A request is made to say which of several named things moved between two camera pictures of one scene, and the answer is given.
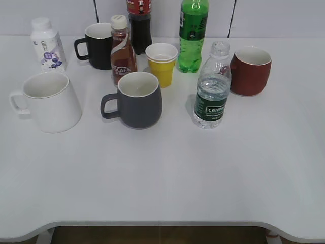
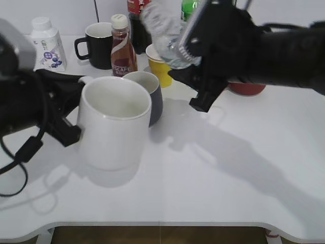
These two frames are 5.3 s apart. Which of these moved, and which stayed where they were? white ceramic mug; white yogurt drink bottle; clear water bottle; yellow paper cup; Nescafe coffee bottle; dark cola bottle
Moved: white ceramic mug; clear water bottle
Stayed: dark cola bottle; white yogurt drink bottle; Nescafe coffee bottle; yellow paper cup
